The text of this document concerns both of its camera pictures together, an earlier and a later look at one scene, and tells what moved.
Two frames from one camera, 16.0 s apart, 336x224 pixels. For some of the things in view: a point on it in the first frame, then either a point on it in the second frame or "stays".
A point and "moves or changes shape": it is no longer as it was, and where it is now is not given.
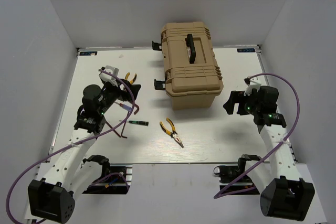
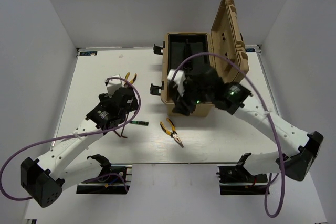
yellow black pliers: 127,74 stays
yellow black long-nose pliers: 174,134 stays
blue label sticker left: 88,53 stays
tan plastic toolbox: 191,78 moves or changes shape
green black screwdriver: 138,122 stays
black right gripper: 236,97 to 181,106
